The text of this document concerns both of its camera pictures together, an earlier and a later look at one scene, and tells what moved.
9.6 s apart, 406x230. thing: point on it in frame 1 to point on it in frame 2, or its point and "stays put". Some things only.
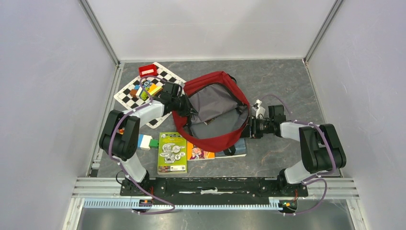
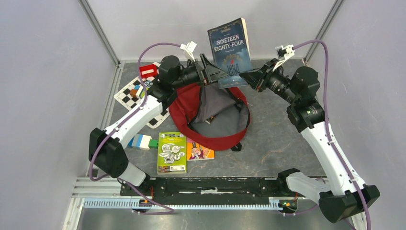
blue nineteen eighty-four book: (241, 150) to (231, 48)
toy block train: (145, 142) stays put
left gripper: (188, 109) to (210, 73)
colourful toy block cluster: (140, 92) stays put
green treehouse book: (172, 154) stays put
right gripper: (253, 132) to (259, 79)
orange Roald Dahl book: (194, 153) stays put
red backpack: (219, 113) stays put
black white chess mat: (163, 76) stays put
